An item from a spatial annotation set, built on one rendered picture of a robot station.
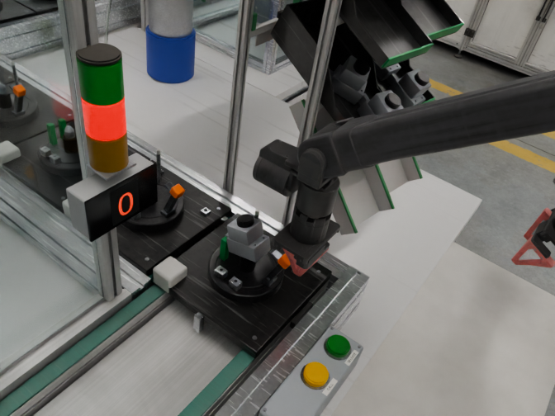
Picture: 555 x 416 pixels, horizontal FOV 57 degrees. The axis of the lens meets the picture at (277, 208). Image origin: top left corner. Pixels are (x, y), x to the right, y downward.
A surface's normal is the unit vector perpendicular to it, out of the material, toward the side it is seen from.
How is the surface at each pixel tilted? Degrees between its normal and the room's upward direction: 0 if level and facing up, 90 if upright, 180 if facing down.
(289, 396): 0
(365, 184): 45
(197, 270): 0
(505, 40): 90
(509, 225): 0
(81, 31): 90
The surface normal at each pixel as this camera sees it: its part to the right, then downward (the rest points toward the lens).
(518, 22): -0.58, 0.47
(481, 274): 0.14, -0.74
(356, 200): 0.58, -0.14
